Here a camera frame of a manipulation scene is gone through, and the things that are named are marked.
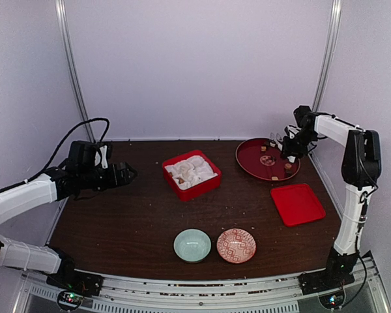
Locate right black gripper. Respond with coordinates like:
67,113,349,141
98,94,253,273
281,129,317,158

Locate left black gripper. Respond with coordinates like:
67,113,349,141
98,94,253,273
79,161,138,191

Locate white handled serving tongs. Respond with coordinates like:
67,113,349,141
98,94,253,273
269,132,283,151

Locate red square box lid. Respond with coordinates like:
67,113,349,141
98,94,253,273
270,183,326,227

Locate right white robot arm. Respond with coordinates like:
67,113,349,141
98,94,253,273
280,106,381,288

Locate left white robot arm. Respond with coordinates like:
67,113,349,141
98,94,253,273
0,141,138,290

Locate red square chocolate box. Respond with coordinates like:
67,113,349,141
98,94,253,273
162,150,222,201

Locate dark red round tray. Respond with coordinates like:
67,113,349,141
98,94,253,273
235,138,301,181

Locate red patterned ceramic bowl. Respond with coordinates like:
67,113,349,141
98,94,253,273
216,228,257,264

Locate pale green ceramic bowl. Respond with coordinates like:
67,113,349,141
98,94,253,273
173,229,212,263

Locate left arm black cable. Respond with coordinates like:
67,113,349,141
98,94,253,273
22,117,110,183

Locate right aluminium frame post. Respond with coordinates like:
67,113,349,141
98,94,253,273
311,0,342,112

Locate aluminium frame post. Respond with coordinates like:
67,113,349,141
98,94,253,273
311,0,342,112
54,0,95,140

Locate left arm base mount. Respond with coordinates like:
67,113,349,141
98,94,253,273
46,269,104,312

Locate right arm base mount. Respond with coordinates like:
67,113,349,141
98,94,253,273
298,270,355,311

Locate left aluminium frame post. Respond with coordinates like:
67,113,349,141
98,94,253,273
54,0,95,140

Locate aluminium front rail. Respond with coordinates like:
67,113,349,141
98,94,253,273
19,254,384,313

